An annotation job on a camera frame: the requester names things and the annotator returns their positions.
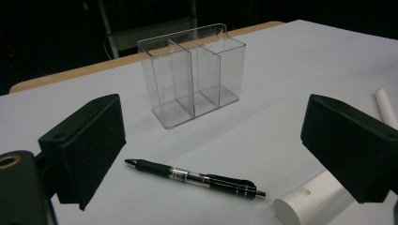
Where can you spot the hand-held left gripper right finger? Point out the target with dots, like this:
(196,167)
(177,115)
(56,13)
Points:
(350,150)

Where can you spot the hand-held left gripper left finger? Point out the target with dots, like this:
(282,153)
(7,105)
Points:
(90,146)

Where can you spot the white cylinder tube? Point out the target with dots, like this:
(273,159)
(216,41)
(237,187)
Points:
(300,209)

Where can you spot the white pen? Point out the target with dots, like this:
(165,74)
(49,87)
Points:
(384,106)

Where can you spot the black pen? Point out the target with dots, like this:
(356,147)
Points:
(150,165)

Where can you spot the clear plastic desk organizer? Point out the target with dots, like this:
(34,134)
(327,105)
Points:
(175,78)

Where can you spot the white table board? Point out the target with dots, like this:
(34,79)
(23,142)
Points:
(266,140)

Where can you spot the white metal stand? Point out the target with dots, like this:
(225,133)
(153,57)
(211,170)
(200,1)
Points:
(150,31)

